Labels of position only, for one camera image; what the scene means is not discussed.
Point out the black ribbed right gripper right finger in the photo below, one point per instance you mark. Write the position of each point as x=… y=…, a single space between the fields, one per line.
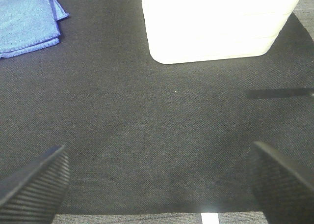
x=283 y=188

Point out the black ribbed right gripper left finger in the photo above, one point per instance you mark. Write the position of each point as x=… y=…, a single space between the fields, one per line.
x=33 y=194

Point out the blue microfiber towel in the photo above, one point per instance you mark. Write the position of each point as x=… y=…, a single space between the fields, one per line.
x=29 y=25

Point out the black fabric table mat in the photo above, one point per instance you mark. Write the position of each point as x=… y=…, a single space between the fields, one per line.
x=143 y=137

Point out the white plastic storage basket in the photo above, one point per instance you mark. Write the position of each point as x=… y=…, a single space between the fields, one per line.
x=180 y=31

